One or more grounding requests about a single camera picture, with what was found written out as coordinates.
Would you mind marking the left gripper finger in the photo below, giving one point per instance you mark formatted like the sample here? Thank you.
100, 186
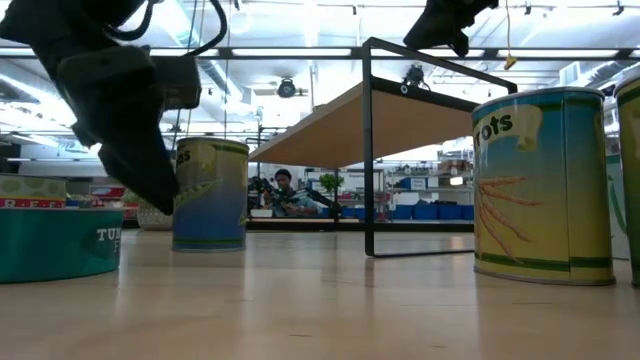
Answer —
140, 175
85, 135

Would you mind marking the peas can blue-yellow label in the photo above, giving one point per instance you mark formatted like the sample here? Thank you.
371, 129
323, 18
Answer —
210, 200

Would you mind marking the short beef can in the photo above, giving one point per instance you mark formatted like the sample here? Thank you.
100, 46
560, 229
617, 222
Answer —
30, 192

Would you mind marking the carrots can blue-yellow label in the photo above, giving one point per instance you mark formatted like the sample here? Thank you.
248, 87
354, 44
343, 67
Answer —
542, 200

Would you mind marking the food can yellow-green label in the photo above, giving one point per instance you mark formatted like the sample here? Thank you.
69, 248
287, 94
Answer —
631, 175

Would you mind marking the food can white-green label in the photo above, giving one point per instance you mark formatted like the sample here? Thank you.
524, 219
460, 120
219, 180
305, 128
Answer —
617, 210

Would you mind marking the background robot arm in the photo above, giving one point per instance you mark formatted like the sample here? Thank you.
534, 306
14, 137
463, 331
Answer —
260, 190

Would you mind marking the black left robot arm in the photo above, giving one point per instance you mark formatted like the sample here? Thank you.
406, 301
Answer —
60, 20

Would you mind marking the black device behind shelf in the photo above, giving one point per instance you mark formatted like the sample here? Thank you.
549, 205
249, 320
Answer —
414, 76

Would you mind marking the red box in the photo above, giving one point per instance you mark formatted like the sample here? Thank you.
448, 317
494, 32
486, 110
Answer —
107, 192

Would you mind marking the small green potted plant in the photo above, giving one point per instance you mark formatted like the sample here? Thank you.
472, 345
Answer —
152, 217

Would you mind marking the yellow hanging tag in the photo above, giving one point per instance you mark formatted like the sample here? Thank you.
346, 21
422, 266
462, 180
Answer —
510, 62

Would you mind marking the teal tuna can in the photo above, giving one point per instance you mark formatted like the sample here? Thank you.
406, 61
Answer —
55, 245

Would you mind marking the blue box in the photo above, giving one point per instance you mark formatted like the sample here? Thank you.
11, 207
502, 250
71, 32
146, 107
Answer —
412, 183

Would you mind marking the person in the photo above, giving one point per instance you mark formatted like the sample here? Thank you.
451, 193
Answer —
287, 195

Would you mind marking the blue storage bin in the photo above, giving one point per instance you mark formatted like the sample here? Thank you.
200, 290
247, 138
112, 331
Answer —
401, 212
450, 211
425, 211

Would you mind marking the small background potted tree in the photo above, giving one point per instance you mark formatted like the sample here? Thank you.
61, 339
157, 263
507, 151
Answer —
330, 182

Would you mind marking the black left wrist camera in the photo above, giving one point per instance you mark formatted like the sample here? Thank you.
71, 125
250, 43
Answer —
177, 82

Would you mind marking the round black hanging camera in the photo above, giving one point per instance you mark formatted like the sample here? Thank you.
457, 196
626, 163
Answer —
286, 88

